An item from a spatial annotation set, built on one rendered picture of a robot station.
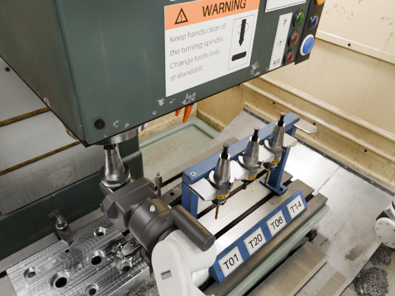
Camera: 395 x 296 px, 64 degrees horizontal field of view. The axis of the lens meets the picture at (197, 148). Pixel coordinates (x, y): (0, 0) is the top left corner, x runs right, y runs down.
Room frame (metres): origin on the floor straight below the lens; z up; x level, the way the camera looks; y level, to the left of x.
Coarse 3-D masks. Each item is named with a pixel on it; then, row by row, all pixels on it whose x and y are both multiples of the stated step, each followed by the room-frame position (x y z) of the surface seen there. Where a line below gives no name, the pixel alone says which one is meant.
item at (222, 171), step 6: (228, 156) 0.57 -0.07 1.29; (222, 162) 0.56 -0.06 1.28; (228, 162) 0.56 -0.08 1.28; (216, 168) 0.57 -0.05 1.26; (222, 168) 0.56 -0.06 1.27; (228, 168) 0.56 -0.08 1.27; (216, 174) 0.56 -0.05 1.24; (222, 174) 0.55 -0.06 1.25; (228, 174) 0.56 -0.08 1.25; (216, 180) 0.56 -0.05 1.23; (222, 180) 0.55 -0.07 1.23; (228, 180) 0.56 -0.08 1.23
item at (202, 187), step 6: (198, 180) 0.56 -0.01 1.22; (204, 180) 0.56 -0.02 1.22; (192, 186) 0.54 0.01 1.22; (198, 186) 0.54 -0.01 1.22; (204, 186) 0.54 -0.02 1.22; (210, 186) 0.55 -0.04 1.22; (198, 192) 0.52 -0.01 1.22; (204, 192) 0.52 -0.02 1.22; (210, 192) 0.53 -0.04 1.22; (216, 192) 0.53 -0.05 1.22; (204, 198) 0.51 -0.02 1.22; (210, 198) 0.51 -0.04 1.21; (216, 198) 0.51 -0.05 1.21
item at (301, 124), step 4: (300, 120) 0.87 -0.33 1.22; (304, 120) 0.87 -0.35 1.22; (292, 124) 0.85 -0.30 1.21; (296, 124) 0.85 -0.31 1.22; (300, 124) 0.85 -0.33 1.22; (304, 124) 0.85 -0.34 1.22; (308, 124) 0.85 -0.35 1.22; (300, 128) 0.83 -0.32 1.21; (304, 128) 0.83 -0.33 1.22; (308, 128) 0.83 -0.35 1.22; (312, 128) 0.83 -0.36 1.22; (316, 128) 0.83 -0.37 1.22; (308, 132) 0.81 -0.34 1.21; (312, 132) 0.81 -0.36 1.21
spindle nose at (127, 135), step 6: (138, 126) 0.46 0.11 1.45; (144, 126) 0.47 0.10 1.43; (66, 132) 0.45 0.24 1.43; (126, 132) 0.44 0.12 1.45; (132, 132) 0.45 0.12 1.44; (138, 132) 0.46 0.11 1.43; (114, 138) 0.43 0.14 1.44; (120, 138) 0.43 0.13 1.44; (126, 138) 0.44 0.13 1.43; (96, 144) 0.42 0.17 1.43; (102, 144) 0.42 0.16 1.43; (108, 144) 0.42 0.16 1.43
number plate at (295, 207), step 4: (296, 200) 0.76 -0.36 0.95; (300, 200) 0.77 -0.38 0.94; (288, 204) 0.74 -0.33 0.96; (292, 204) 0.74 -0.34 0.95; (296, 204) 0.75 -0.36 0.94; (300, 204) 0.76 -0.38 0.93; (288, 208) 0.72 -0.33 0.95; (292, 208) 0.73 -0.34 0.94; (296, 208) 0.74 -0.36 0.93; (300, 208) 0.75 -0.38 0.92; (292, 212) 0.72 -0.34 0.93; (296, 212) 0.73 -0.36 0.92; (292, 216) 0.71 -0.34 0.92
